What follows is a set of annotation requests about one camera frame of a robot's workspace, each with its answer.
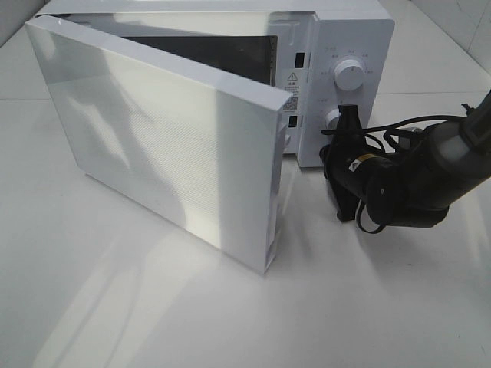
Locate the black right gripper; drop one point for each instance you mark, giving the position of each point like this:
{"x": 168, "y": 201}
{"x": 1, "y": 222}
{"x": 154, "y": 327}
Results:
{"x": 357, "y": 166}

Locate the white timer knob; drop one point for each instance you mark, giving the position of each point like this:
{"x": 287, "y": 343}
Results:
{"x": 332, "y": 118}

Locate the white microwave door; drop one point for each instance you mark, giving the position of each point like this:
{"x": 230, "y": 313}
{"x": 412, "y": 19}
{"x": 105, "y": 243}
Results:
{"x": 187, "y": 124}

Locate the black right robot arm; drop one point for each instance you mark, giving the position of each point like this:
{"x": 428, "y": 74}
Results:
{"x": 406, "y": 174}

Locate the upper white power knob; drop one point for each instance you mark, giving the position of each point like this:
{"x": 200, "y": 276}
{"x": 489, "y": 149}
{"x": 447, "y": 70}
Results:
{"x": 349, "y": 74}

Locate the white microwave oven body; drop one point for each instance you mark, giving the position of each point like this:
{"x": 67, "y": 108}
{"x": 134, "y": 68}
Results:
{"x": 289, "y": 45}

